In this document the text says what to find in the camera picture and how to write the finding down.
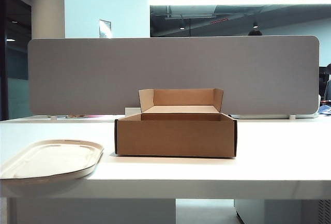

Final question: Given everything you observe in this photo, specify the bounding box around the bright ceiling light strip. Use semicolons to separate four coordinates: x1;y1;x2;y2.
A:
149;0;331;6

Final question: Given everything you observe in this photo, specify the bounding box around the wall poster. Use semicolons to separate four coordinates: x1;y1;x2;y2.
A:
98;19;112;38

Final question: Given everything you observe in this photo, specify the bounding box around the beige oval pulp lid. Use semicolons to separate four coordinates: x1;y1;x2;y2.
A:
0;138;104;181

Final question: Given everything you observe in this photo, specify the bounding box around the blue patterned cloth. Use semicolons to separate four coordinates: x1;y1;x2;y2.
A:
318;104;331;116

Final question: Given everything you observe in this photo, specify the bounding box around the brown cardboard box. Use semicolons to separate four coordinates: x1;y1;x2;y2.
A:
114;87;237;158

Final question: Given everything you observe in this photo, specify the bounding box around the grey desk divider panel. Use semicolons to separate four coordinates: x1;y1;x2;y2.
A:
27;35;321;117

